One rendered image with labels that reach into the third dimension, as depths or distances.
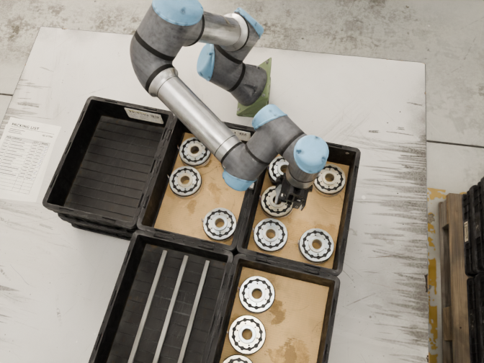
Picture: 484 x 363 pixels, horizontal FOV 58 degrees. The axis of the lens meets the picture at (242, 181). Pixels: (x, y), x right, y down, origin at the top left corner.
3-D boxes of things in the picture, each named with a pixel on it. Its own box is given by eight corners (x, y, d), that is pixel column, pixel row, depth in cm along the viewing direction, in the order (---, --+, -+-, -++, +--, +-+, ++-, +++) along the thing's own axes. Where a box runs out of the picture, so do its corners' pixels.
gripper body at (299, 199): (274, 204, 118) (281, 189, 107) (281, 176, 121) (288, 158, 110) (302, 212, 118) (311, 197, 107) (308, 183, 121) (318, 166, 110)
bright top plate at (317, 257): (302, 226, 133) (302, 225, 132) (335, 232, 132) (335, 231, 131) (297, 258, 129) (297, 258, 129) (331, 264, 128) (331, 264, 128)
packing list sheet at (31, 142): (6, 117, 170) (5, 116, 169) (63, 123, 168) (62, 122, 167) (-26, 195, 158) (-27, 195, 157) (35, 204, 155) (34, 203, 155)
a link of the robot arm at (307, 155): (311, 124, 96) (338, 150, 94) (302, 145, 107) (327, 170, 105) (285, 145, 94) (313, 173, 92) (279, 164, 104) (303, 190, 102)
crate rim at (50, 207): (91, 99, 147) (88, 94, 145) (176, 115, 143) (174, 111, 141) (43, 208, 133) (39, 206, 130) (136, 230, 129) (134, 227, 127)
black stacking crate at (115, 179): (101, 114, 156) (89, 96, 145) (180, 130, 152) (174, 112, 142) (57, 217, 142) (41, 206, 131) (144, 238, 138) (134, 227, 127)
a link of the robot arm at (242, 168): (105, 64, 114) (232, 199, 104) (124, 29, 109) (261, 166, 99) (135, 66, 124) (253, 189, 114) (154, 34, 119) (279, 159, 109)
